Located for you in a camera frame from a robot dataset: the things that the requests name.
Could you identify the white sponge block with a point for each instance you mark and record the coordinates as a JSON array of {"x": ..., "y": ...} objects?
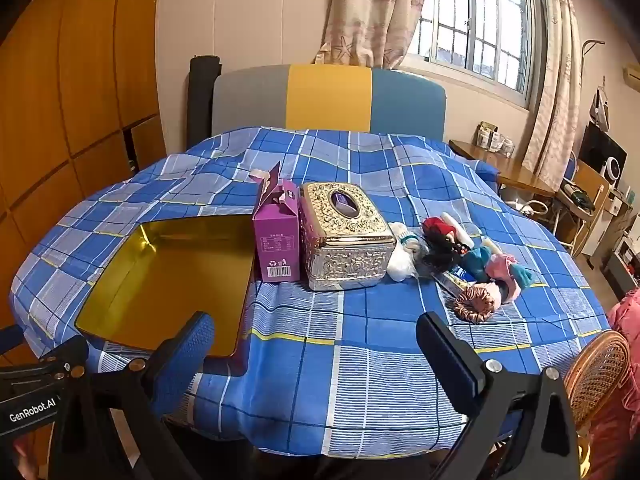
[{"x": 460, "y": 227}]

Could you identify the wall air conditioner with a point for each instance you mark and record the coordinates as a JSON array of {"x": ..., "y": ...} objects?
[{"x": 632, "y": 77}]

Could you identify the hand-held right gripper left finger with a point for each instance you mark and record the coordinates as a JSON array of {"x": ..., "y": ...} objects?
[{"x": 185, "y": 355}]

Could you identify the wooden folding chair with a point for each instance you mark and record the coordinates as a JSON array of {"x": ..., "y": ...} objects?
[{"x": 590, "y": 185}]

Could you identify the beige patterned curtain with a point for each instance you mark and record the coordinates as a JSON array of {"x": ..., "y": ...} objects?
[
  {"x": 555, "y": 85},
  {"x": 360, "y": 10}
]

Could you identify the grey low cabinet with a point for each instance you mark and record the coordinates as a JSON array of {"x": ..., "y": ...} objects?
[{"x": 620, "y": 265}]

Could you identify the pink quilt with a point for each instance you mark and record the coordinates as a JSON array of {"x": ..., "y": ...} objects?
[{"x": 625, "y": 320}]

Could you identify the white tubular frame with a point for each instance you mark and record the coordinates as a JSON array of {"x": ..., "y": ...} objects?
[{"x": 530, "y": 207}]

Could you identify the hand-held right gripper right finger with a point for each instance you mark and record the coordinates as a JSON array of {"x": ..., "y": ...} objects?
[{"x": 465, "y": 385}]

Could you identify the black monitor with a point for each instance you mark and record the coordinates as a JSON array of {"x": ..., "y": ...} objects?
[{"x": 597, "y": 147}]

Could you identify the garment steamer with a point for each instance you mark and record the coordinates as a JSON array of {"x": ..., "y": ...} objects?
[{"x": 602, "y": 107}]

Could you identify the white round fan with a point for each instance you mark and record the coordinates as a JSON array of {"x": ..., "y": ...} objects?
[{"x": 613, "y": 167}]

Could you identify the wooden wardrobe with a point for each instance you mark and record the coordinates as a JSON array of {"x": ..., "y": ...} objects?
[{"x": 75, "y": 85}]

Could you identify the purple carton box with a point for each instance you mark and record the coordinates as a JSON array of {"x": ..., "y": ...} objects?
[{"x": 277, "y": 240}]

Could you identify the blue plaid bedsheet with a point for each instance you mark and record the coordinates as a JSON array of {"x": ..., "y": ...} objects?
[{"x": 350, "y": 360}]

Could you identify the silver embossed tissue box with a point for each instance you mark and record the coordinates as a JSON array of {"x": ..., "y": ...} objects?
[{"x": 345, "y": 255}]

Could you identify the clear desk organizer box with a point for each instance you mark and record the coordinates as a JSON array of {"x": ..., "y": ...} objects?
[{"x": 492, "y": 137}]

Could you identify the clear bag of cotton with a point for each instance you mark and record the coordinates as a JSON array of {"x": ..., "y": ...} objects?
[{"x": 402, "y": 265}]

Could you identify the blue white tissue packet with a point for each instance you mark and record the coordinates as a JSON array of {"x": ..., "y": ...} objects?
[{"x": 456, "y": 277}]

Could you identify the rattan chair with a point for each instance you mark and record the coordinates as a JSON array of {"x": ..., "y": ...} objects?
[{"x": 595, "y": 375}]

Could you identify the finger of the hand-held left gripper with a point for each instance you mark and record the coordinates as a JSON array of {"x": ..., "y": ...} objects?
[
  {"x": 50, "y": 355},
  {"x": 10, "y": 341}
]

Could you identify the grey yellow blue headboard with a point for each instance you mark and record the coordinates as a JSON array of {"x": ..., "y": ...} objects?
[{"x": 325, "y": 95}]

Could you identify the wooden desk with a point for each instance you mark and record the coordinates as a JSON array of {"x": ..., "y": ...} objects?
[{"x": 510, "y": 170}]

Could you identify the brown satin scrunchie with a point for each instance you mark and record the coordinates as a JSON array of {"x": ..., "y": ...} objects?
[{"x": 462, "y": 305}]

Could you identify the red knit sock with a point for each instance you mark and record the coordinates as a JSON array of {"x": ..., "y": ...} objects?
[{"x": 440, "y": 227}]

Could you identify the barred window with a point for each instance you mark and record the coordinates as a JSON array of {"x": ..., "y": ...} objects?
[{"x": 480, "y": 25}]

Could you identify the gold metal tray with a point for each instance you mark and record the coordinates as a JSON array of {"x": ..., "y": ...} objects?
[{"x": 165, "y": 280}]

